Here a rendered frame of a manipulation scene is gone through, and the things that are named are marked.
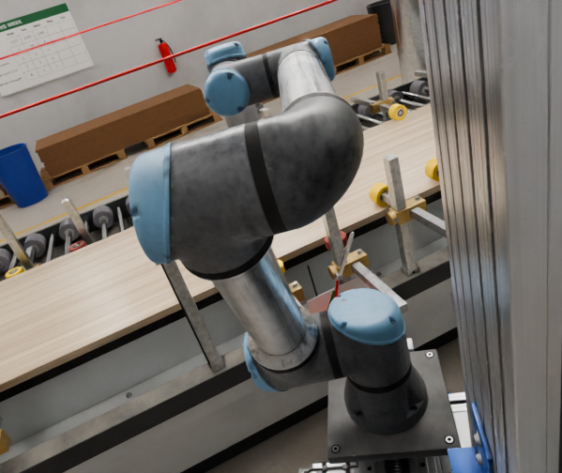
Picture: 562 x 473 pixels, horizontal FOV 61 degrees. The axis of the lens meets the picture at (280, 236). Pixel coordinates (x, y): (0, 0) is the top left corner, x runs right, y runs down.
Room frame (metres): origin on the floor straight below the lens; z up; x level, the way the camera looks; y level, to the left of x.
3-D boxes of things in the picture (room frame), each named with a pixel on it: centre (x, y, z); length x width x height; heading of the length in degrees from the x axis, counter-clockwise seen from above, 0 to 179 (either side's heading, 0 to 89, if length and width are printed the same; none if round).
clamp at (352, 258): (1.34, -0.19, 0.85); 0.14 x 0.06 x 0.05; 103
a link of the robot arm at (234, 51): (0.94, 0.00, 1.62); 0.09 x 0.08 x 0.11; 172
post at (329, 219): (1.33, -0.17, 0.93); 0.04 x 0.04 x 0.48; 13
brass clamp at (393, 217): (1.39, -0.43, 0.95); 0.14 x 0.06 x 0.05; 103
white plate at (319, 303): (1.30, -0.14, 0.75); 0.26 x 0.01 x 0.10; 103
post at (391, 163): (1.38, -0.41, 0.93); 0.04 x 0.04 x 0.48; 13
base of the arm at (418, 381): (0.61, -0.09, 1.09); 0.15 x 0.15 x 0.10
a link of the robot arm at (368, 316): (0.61, -0.09, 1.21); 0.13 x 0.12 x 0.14; 82
